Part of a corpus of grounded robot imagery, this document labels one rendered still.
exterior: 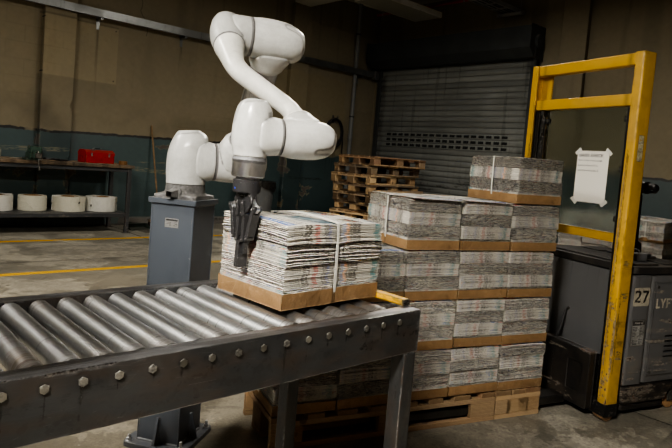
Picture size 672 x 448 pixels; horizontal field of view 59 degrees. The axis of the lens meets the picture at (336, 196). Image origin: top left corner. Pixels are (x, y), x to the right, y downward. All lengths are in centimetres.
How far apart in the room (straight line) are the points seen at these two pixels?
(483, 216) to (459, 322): 51
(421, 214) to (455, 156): 789
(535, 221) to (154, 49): 722
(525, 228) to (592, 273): 66
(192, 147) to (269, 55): 54
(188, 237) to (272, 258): 85
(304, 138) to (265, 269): 36
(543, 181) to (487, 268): 52
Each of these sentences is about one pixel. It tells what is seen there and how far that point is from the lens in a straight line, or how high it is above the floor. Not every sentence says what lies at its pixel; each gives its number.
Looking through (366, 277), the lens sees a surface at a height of 87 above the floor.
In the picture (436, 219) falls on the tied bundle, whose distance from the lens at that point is 268.
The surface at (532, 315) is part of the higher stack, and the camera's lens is 315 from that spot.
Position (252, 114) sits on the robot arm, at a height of 130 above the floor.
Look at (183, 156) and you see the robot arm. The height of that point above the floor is 117.
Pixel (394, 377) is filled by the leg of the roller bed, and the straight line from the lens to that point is 176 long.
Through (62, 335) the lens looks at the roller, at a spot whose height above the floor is 78.
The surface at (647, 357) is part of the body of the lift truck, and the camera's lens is 361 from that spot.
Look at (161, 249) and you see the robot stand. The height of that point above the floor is 80.
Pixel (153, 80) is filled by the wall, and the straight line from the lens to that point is 928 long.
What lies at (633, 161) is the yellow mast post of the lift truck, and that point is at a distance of 322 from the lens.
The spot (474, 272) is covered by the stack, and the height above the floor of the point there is 73.
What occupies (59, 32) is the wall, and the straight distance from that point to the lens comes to 877.
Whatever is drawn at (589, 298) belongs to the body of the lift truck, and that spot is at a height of 56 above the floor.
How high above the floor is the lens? 120
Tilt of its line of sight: 4 degrees down
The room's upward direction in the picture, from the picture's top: 5 degrees clockwise
